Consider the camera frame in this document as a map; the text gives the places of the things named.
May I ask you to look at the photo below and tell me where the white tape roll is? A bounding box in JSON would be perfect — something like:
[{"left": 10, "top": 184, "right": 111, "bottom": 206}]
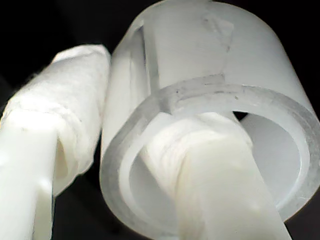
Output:
[{"left": 99, "top": 0, "right": 320, "bottom": 237}]

